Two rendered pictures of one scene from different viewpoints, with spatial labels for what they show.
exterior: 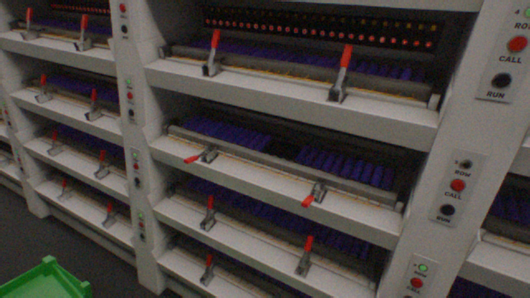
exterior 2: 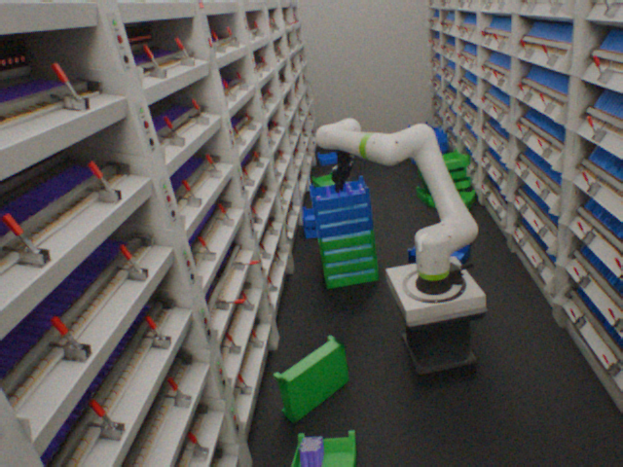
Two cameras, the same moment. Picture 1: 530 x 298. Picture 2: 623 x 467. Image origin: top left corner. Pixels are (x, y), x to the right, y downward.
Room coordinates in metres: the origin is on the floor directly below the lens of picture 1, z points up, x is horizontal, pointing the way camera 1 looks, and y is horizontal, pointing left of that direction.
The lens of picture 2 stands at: (0.71, 1.58, 1.43)
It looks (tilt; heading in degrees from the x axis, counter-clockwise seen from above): 25 degrees down; 252
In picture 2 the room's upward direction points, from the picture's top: 9 degrees counter-clockwise
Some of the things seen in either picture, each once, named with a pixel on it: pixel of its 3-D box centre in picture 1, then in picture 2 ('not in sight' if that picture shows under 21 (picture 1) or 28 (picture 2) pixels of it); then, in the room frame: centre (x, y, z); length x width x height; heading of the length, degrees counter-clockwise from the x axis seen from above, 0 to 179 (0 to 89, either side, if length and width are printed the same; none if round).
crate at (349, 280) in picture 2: not in sight; (349, 269); (-0.18, -0.64, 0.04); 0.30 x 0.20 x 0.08; 162
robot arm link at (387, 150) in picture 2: not in sight; (384, 149); (-0.17, -0.06, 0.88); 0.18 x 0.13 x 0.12; 102
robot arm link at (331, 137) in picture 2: not in sight; (344, 140); (-0.12, -0.33, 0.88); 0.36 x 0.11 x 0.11; 102
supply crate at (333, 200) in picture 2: not in sight; (339, 193); (-0.18, -0.64, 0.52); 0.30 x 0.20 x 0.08; 162
